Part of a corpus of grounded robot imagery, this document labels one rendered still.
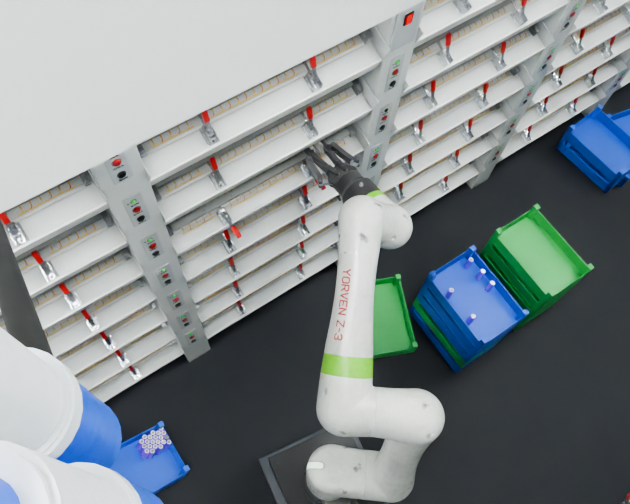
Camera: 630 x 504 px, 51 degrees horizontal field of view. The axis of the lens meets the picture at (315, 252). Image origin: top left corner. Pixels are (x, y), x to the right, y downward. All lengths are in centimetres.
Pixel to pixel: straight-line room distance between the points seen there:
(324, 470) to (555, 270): 116
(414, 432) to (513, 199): 168
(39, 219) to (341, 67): 73
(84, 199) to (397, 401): 78
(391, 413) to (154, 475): 120
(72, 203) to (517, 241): 163
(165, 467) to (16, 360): 217
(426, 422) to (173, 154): 79
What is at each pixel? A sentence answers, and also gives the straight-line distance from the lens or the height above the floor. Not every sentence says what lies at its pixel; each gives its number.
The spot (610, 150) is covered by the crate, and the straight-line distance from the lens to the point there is 318.
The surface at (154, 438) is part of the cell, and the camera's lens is 244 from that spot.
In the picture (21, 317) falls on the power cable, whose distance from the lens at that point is 55.
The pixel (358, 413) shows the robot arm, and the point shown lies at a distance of 146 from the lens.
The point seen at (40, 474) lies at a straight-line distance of 26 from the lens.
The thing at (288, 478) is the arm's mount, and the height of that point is 39.
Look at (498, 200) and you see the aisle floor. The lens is 295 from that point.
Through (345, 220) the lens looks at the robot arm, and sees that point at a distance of 146.
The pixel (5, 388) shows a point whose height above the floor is 217.
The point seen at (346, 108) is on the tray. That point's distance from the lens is 171.
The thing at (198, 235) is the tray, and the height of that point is 89.
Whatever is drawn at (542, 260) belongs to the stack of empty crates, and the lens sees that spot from 250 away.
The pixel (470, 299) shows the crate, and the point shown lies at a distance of 236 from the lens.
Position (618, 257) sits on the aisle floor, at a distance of 303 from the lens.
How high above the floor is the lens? 245
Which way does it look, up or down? 66 degrees down
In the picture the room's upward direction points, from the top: 6 degrees clockwise
